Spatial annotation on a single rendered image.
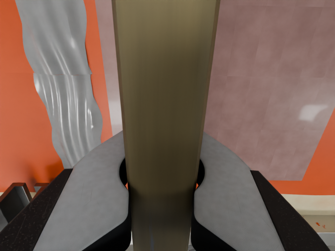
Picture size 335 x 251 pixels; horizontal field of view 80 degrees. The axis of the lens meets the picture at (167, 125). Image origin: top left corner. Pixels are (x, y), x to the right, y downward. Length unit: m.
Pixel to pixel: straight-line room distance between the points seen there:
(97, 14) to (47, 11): 0.05
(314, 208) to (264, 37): 0.32
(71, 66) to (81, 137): 0.10
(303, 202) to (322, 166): 0.08
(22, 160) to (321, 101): 0.43
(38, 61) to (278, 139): 0.33
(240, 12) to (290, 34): 0.06
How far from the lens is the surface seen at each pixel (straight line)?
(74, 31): 0.26
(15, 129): 0.35
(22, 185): 0.37
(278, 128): 0.32
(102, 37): 0.26
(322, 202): 0.47
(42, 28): 0.28
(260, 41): 0.27
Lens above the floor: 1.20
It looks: 62 degrees down
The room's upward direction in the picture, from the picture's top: 179 degrees clockwise
